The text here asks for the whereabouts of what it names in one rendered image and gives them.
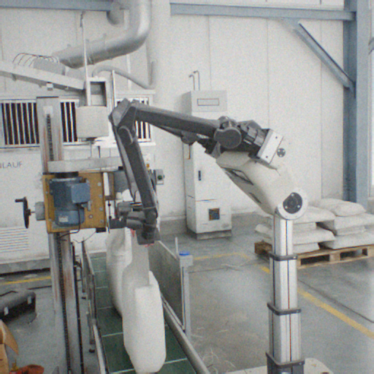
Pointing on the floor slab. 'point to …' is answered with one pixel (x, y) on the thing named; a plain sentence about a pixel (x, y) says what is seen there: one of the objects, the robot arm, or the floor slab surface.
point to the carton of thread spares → (5, 347)
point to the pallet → (331, 256)
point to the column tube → (61, 247)
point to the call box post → (186, 302)
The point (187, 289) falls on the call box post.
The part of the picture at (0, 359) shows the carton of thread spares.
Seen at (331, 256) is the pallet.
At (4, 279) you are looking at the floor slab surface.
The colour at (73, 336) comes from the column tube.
